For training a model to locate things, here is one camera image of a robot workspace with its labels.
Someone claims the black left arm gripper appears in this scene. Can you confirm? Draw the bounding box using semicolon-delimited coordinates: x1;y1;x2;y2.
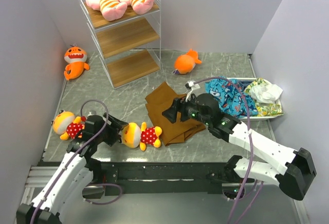
95;113;128;146

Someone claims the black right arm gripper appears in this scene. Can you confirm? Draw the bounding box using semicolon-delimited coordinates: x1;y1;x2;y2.
161;92;211;126

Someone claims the yellow frog plush polka dress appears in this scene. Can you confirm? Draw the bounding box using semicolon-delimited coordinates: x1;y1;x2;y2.
122;122;162;151

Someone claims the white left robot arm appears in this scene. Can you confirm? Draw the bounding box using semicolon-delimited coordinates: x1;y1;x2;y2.
16;113;128;223

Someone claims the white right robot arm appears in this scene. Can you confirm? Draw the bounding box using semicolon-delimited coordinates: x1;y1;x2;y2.
162;94;317;200

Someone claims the brown folded cloth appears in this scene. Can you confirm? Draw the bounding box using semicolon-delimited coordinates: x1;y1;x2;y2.
144;81;207;147

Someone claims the orange goldfish plush toy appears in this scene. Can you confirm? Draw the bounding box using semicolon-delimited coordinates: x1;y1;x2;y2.
172;49;202;74

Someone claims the blue patterned cloth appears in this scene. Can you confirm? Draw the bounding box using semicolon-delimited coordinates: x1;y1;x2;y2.
205;79;258;118

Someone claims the orange shark plush toy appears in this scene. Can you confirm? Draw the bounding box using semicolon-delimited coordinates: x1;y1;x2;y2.
64;44;90;81

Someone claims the floral yellow green cloth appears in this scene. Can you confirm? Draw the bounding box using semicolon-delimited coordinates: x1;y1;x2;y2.
244;78;284;117

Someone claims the white crumpled cloth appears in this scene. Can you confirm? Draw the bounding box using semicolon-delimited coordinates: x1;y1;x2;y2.
249;84;283;104

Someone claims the white laundry tray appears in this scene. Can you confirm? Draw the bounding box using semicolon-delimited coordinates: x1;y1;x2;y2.
226;78;284;120

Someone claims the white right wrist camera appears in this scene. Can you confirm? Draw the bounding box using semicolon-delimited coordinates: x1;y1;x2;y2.
185;80;200;92

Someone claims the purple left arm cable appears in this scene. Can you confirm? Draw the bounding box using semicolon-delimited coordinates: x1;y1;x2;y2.
29;100;110;224

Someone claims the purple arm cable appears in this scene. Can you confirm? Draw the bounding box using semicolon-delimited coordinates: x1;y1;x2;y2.
29;100;110;224
194;77;264;224

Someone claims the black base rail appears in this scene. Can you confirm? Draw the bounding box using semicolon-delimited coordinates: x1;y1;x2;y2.
97;161;243;196

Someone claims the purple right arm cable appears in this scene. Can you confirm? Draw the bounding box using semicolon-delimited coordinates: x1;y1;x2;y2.
194;77;264;224

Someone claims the white wire wooden shelf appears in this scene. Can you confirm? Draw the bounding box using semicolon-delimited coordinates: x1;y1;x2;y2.
79;0;161;88

